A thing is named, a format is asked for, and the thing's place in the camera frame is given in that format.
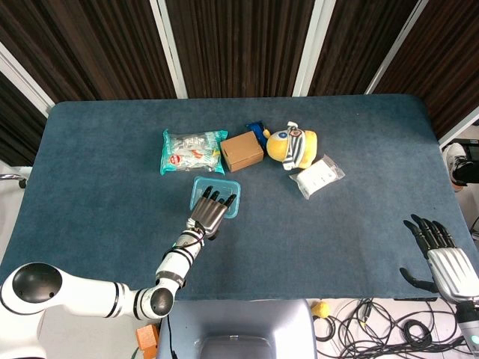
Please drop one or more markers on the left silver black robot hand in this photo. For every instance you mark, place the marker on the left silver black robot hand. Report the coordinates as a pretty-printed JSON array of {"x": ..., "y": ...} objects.
[{"x": 207, "y": 215}]

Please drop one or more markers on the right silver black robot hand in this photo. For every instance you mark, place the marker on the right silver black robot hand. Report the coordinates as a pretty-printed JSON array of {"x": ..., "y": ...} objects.
[{"x": 451, "y": 273}]

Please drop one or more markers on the blue plastic container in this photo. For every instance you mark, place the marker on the blue plastic container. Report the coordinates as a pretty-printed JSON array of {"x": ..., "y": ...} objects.
[{"x": 224, "y": 187}]

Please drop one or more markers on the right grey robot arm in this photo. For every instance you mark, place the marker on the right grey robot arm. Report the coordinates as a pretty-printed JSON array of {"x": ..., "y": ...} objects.
[{"x": 469, "y": 325}]

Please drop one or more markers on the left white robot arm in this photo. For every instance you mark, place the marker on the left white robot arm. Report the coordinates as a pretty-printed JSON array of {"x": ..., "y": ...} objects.
[{"x": 82, "y": 291}]

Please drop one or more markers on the brown cardboard box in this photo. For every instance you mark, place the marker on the brown cardboard box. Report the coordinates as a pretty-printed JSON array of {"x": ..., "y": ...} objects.
[{"x": 241, "y": 151}]

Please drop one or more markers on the orange block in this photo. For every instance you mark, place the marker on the orange block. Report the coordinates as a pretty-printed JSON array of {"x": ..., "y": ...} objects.
[{"x": 147, "y": 338}]

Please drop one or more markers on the teal snack bag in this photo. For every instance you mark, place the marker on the teal snack bag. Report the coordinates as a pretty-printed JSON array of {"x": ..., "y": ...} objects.
[{"x": 187, "y": 153}]

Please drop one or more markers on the blue table cloth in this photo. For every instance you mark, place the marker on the blue table cloth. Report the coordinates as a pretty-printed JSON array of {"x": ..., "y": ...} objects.
[{"x": 299, "y": 243}]

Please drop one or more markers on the yellow plush toy striped scarf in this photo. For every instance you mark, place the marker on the yellow plush toy striped scarf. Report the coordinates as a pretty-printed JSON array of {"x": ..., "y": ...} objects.
[{"x": 278, "y": 147}]

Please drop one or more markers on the small blue packet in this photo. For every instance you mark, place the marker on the small blue packet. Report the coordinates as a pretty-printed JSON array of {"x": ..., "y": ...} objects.
[{"x": 256, "y": 127}]

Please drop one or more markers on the white sneaker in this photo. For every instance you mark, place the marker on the white sneaker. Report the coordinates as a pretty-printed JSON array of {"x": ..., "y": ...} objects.
[{"x": 453, "y": 161}]

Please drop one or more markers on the grey robot torso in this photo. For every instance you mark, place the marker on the grey robot torso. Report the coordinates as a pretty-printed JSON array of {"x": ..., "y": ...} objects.
[{"x": 239, "y": 325}]

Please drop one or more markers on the clear bag white powder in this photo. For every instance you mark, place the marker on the clear bag white powder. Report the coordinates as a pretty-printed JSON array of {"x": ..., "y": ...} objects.
[{"x": 318, "y": 177}]

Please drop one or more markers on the yellow ball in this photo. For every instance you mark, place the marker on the yellow ball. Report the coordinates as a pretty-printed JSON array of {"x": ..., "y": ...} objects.
[{"x": 321, "y": 310}]

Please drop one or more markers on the chair leg with caster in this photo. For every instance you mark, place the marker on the chair leg with caster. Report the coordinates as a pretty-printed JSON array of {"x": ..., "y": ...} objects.
[{"x": 15, "y": 177}]

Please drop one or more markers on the white screen post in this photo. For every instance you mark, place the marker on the white screen post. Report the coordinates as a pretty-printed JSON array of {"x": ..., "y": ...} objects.
[
  {"x": 460, "y": 131},
  {"x": 312, "y": 48},
  {"x": 168, "y": 45},
  {"x": 396, "y": 45},
  {"x": 22, "y": 76}
]

